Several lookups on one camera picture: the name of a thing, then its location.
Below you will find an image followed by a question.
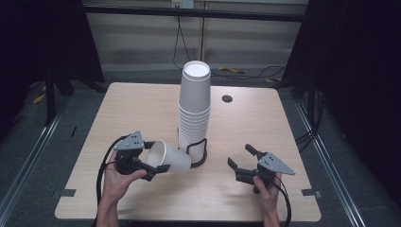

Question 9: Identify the yellow strip on floor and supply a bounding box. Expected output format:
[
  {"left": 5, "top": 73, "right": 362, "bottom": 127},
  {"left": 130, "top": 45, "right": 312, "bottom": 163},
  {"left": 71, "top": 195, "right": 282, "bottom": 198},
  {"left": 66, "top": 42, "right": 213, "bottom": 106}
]
[{"left": 218, "top": 65, "right": 248, "bottom": 76}]

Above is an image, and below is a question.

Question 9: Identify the metal floor rail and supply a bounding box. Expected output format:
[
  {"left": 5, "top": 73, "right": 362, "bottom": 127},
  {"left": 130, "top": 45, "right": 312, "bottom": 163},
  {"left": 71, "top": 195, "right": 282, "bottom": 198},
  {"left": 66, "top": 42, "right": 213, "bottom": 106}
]
[
  {"left": 0, "top": 108, "right": 63, "bottom": 218},
  {"left": 294, "top": 100, "right": 367, "bottom": 227}
]

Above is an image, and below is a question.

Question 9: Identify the person's left hand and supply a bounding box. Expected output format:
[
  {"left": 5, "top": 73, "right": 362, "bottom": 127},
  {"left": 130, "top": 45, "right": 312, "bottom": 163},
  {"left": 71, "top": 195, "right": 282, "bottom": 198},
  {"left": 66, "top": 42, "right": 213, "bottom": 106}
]
[{"left": 101, "top": 151, "right": 148, "bottom": 205}]

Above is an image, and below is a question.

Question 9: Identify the stack of white paper cups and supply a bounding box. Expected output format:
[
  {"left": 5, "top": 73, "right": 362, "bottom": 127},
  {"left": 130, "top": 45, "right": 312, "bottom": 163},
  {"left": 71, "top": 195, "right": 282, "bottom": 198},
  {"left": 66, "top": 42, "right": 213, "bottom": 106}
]
[{"left": 177, "top": 61, "right": 212, "bottom": 165}]

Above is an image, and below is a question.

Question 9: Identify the single white paper cup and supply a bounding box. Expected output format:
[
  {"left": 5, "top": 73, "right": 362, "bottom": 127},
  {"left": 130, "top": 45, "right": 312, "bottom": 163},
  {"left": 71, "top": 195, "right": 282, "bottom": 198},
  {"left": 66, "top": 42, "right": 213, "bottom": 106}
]
[{"left": 146, "top": 140, "right": 193, "bottom": 175}]

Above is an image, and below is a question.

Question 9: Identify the black cable bundle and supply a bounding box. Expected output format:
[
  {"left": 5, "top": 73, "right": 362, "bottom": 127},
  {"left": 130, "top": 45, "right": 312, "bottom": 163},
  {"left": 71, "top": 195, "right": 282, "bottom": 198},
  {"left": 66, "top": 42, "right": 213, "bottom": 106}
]
[{"left": 294, "top": 91, "right": 325, "bottom": 153}]

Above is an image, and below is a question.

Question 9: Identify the left hand-held gripper cable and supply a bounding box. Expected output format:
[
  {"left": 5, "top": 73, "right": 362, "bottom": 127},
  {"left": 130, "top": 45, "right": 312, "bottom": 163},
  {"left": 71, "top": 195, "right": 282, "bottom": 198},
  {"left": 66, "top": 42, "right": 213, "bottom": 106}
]
[{"left": 94, "top": 134, "right": 131, "bottom": 227}]

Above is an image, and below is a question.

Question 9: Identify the right hand-held gripper cable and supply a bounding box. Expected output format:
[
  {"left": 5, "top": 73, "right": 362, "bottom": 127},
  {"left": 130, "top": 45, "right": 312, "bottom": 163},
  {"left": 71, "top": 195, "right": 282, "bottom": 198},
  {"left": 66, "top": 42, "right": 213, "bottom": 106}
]
[{"left": 272, "top": 174, "right": 292, "bottom": 227}]

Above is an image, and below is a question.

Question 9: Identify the black hanging cable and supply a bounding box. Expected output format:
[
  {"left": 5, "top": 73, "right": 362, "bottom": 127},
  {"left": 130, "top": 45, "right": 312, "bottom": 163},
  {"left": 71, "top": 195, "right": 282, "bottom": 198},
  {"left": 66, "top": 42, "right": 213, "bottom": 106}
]
[{"left": 172, "top": 15, "right": 190, "bottom": 70}]

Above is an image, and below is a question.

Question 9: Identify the black curtain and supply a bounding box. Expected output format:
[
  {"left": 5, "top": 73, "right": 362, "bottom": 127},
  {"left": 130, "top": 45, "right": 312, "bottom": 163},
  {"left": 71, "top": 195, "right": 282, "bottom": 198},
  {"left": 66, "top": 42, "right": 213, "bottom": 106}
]
[
  {"left": 281, "top": 0, "right": 401, "bottom": 209},
  {"left": 0, "top": 0, "right": 106, "bottom": 143}
]

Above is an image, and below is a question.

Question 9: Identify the white wall socket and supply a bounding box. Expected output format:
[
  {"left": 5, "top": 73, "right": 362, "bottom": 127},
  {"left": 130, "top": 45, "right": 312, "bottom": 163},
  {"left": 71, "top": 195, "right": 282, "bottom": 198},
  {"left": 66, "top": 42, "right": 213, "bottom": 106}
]
[{"left": 170, "top": 0, "right": 195, "bottom": 9}]

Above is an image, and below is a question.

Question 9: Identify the black horizontal bar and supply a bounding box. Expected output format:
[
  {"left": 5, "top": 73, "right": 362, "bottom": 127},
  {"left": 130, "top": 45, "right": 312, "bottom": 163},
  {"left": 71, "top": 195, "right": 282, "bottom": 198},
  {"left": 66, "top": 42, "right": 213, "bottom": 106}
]
[{"left": 83, "top": 4, "right": 305, "bottom": 23}]

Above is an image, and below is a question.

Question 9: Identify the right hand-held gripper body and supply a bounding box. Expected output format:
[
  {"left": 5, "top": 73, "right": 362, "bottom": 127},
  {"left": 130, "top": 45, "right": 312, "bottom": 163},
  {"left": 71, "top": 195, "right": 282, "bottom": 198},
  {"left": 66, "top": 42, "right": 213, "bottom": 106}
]
[{"left": 235, "top": 152, "right": 296, "bottom": 185}]

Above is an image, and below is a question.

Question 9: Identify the hand-held gripper cable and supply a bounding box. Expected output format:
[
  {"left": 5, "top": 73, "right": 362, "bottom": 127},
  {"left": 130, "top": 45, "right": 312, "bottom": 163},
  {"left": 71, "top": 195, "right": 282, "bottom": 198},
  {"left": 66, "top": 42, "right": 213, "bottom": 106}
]
[
  {"left": 94, "top": 134, "right": 131, "bottom": 227},
  {"left": 272, "top": 174, "right": 292, "bottom": 227}
]

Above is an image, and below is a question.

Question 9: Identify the black wire cup holder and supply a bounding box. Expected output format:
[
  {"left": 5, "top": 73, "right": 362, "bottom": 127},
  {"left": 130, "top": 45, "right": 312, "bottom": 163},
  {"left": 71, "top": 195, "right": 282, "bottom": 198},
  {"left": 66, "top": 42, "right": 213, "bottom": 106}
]
[{"left": 185, "top": 137, "right": 208, "bottom": 168}]

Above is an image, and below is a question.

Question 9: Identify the person's right hand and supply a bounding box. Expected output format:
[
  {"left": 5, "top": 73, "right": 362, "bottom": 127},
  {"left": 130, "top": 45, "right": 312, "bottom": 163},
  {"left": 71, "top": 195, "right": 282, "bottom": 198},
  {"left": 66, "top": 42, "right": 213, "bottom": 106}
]
[{"left": 253, "top": 172, "right": 283, "bottom": 214}]

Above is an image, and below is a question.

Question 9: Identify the black metal stand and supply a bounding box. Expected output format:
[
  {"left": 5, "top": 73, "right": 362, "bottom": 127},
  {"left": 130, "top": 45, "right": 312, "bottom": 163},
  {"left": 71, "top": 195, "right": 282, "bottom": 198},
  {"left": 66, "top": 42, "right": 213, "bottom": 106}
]
[{"left": 44, "top": 67, "right": 57, "bottom": 127}]

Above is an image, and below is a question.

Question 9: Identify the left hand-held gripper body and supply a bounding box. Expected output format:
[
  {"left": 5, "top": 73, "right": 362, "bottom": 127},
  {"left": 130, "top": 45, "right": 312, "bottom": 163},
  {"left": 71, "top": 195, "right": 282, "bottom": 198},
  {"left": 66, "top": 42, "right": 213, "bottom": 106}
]
[{"left": 113, "top": 131, "right": 148, "bottom": 176}]

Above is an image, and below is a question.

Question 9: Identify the black floor cable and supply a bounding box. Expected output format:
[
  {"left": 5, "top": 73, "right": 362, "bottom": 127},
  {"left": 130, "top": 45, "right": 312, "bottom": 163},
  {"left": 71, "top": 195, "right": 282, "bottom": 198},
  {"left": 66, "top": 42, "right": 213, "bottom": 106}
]
[{"left": 211, "top": 64, "right": 287, "bottom": 80}]

